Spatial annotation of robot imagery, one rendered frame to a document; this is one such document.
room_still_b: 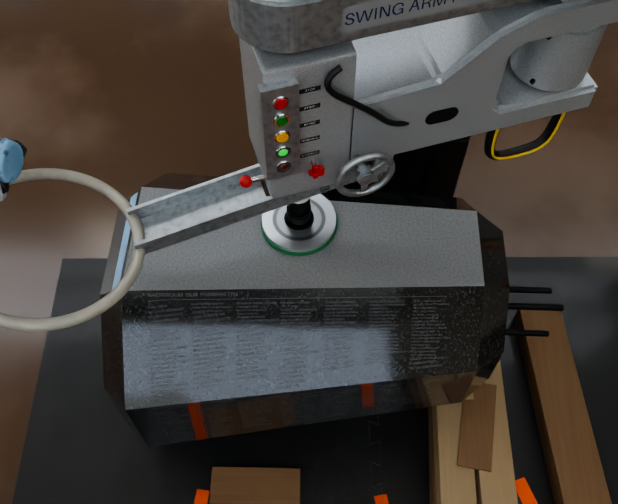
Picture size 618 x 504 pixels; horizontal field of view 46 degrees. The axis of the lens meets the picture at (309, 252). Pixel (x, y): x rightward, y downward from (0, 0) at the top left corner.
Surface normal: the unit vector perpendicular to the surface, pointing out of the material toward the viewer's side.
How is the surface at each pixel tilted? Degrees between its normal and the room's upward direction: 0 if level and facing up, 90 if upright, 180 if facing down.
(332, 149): 90
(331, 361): 45
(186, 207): 9
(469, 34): 39
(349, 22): 90
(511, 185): 0
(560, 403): 0
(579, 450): 0
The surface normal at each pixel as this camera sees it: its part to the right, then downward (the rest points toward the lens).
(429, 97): 0.29, 0.81
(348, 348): 0.01, 0.22
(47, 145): 0.00, -0.53
